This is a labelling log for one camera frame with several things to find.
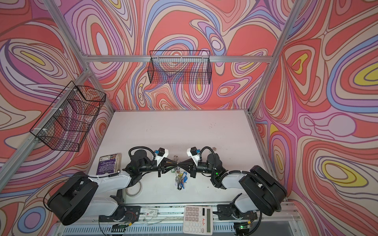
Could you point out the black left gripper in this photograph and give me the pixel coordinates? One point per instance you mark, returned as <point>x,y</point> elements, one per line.
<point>162,168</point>

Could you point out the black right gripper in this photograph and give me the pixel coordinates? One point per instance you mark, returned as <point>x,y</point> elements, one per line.
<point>192,168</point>

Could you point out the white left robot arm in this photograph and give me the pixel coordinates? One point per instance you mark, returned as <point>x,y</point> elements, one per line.
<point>85,196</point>

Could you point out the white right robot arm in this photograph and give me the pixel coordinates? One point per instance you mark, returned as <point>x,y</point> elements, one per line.
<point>262,192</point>

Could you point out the white tape roll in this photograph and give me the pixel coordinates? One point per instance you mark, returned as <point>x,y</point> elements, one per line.
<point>134,190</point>

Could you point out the white staples box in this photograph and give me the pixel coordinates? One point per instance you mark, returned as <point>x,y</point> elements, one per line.
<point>151,212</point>

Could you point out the white calculator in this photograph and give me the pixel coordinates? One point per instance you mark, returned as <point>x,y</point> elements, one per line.
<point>198,220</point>

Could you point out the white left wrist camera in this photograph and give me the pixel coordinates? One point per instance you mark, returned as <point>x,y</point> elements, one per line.
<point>160,154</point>

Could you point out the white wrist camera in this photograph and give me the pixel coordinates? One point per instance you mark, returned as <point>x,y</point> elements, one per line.
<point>160,154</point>
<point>194,154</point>

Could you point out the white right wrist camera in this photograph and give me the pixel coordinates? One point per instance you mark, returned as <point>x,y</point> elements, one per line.
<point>194,154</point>

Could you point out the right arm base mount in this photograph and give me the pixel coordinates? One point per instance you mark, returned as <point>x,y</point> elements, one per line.
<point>230,211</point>

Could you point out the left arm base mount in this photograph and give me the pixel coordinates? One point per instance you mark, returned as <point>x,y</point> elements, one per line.
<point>123,214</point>

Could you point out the black wire basket back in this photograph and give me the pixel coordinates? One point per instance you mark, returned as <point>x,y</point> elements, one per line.
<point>180,67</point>

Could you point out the black wire basket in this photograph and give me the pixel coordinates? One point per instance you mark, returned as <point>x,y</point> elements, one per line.
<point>65,125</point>
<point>180,67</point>

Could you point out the black wire basket left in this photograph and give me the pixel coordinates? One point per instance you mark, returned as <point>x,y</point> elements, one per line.
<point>65,125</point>

